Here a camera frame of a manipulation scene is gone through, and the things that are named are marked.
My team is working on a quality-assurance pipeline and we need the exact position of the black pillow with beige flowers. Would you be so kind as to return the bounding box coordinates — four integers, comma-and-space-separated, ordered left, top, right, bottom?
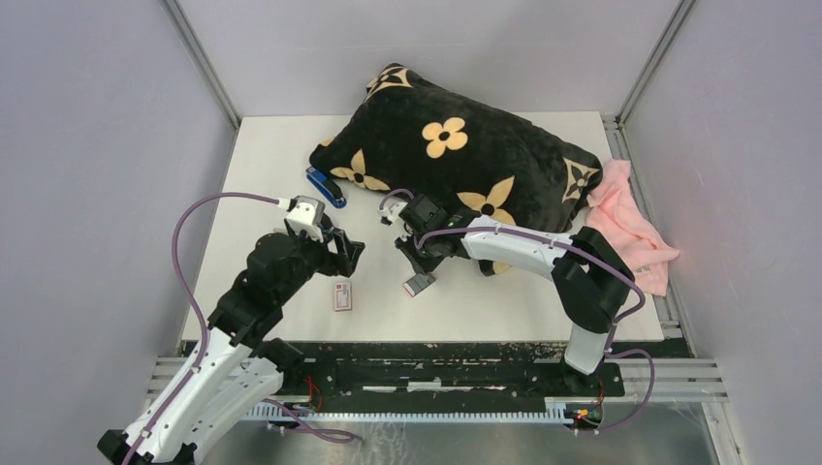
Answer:
308, 63, 603, 233

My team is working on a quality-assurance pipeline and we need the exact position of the box of staples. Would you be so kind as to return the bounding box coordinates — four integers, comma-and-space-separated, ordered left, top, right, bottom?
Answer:
402, 273, 436, 297

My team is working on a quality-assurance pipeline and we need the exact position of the pink cloth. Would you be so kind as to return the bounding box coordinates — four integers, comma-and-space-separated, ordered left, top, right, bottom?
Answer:
585, 160, 680, 296

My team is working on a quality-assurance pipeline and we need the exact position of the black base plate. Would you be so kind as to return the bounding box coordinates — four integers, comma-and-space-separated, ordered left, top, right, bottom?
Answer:
274, 341, 686, 415

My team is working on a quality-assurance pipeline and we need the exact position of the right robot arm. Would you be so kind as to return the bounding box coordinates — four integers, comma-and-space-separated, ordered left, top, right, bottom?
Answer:
378, 189, 645, 395

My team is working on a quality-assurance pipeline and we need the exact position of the blue stapler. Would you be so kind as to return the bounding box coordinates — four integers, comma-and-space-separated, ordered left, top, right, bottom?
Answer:
305, 167, 347, 209

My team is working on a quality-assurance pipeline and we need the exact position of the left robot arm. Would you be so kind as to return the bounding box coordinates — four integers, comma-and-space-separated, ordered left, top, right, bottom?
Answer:
97, 229, 365, 464

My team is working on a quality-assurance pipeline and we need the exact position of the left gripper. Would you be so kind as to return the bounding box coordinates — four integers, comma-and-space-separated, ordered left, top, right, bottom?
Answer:
276, 215, 364, 302

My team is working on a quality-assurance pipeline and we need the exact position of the red white staple box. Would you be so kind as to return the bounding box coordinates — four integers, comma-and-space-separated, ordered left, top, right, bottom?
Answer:
332, 281, 353, 312

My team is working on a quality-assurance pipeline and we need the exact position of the white cable duct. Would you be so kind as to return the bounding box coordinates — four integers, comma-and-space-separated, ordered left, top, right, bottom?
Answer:
243, 397, 605, 426

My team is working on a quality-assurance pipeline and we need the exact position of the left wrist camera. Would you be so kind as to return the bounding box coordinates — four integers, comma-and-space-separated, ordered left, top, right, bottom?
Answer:
277, 196, 325, 243

